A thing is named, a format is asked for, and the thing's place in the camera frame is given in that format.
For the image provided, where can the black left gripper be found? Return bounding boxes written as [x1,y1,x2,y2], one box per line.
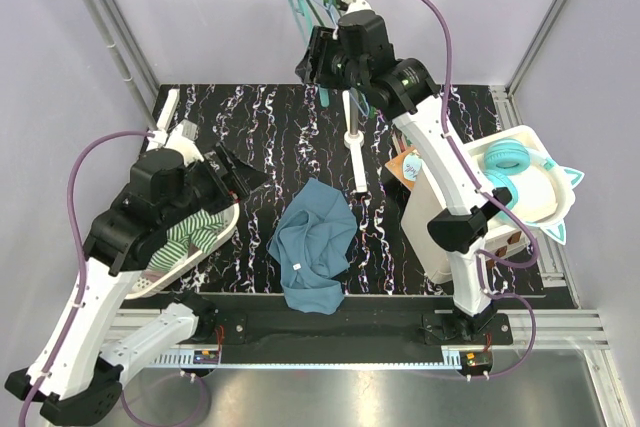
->
[163,140,272,226]

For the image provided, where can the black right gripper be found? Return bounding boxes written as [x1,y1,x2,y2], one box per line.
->
[293,26,366,92]

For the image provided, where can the green striped tank top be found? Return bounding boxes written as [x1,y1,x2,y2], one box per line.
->
[147,210,227,272]

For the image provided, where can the teal plastic hanger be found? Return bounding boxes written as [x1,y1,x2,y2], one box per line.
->
[287,0,334,45]

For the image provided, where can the teal tank top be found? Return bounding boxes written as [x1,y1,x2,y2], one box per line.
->
[268,179,357,315]

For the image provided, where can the pink tank top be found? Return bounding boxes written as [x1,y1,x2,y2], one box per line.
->
[138,268,167,288]

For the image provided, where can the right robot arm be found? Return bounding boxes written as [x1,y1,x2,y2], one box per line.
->
[295,10,511,344]

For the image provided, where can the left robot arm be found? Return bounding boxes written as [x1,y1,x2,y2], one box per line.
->
[5,144,268,426]

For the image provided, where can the white metal clothes rack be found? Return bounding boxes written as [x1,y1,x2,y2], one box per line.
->
[52,0,371,193]

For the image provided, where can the orange cover book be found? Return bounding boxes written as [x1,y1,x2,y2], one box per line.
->
[385,147,424,191]

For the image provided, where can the white perforated plastic basket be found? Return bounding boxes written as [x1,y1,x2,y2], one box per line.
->
[125,204,240,300]

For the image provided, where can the teal cat-ear headphones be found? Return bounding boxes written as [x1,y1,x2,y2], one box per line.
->
[483,138,585,209]

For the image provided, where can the white storage box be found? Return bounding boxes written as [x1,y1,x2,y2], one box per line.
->
[401,126,573,284]

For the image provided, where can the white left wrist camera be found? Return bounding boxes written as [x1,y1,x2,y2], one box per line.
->
[146,120,204,166]

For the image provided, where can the black mounting base plate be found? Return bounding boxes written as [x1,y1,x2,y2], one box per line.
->
[211,295,530,369]

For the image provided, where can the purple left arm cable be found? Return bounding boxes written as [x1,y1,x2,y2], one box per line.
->
[17,129,161,427]

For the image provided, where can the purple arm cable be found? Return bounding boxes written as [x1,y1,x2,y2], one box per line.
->
[17,129,161,427]
[349,0,541,298]

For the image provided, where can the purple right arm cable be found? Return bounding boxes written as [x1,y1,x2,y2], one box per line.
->
[349,0,541,298]

